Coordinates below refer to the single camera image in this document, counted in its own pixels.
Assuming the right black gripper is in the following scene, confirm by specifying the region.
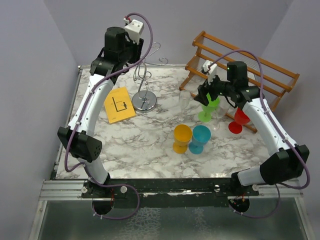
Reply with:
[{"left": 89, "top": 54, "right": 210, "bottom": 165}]
[{"left": 194, "top": 70, "right": 234, "bottom": 106}]

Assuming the clear wine glass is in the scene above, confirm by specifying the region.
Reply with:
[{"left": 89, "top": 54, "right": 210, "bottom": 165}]
[
  {"left": 178, "top": 90, "right": 191, "bottom": 122},
  {"left": 209, "top": 97, "right": 230, "bottom": 131}
]

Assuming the green plastic wine glass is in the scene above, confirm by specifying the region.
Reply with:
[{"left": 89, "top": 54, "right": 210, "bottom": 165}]
[{"left": 198, "top": 94, "right": 220, "bottom": 123}]

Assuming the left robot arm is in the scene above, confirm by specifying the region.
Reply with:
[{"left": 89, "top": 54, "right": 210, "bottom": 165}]
[{"left": 57, "top": 23, "right": 144, "bottom": 198}]

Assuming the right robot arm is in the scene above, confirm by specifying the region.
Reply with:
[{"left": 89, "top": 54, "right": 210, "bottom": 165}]
[{"left": 194, "top": 60, "right": 310, "bottom": 196}]

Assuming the blue plastic wine glass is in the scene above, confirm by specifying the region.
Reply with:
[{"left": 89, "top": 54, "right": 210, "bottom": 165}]
[{"left": 188, "top": 125, "right": 211, "bottom": 155}]

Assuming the red plastic wine glass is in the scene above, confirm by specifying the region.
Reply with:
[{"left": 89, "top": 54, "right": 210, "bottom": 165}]
[{"left": 228, "top": 107, "right": 250, "bottom": 134}]

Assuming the yellow plastic wine glass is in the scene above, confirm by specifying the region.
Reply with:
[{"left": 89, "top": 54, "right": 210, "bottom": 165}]
[{"left": 172, "top": 124, "right": 193, "bottom": 154}]

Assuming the chrome wine glass rack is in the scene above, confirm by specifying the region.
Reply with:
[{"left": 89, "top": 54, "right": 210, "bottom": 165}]
[{"left": 131, "top": 42, "right": 169, "bottom": 113}]

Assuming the wooden shelf rack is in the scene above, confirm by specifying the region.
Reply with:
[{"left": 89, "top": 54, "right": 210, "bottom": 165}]
[{"left": 178, "top": 30, "right": 300, "bottom": 133}]

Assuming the yellow book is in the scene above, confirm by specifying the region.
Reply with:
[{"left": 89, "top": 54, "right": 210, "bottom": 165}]
[{"left": 104, "top": 87, "right": 136, "bottom": 124}]

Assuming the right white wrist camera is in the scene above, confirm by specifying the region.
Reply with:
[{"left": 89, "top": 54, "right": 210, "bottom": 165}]
[{"left": 201, "top": 60, "right": 218, "bottom": 85}]

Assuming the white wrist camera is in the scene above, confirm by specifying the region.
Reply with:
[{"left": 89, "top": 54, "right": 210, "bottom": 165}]
[
  {"left": 123, "top": 17, "right": 144, "bottom": 44},
  {"left": 201, "top": 60, "right": 218, "bottom": 85}
]

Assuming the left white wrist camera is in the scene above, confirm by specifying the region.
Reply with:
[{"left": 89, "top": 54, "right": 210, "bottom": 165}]
[{"left": 123, "top": 17, "right": 144, "bottom": 44}]

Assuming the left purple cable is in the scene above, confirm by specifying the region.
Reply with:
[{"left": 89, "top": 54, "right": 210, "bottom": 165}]
[{"left": 64, "top": 12, "right": 153, "bottom": 221}]

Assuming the purple cable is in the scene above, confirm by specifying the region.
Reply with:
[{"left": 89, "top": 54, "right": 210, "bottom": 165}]
[
  {"left": 209, "top": 49, "right": 312, "bottom": 220},
  {"left": 64, "top": 12, "right": 153, "bottom": 221}
]

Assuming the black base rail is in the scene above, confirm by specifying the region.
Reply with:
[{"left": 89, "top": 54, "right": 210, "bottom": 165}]
[{"left": 81, "top": 177, "right": 259, "bottom": 208}]

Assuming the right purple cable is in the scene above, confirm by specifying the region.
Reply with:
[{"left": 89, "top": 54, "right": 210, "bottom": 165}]
[{"left": 209, "top": 49, "right": 312, "bottom": 220}]

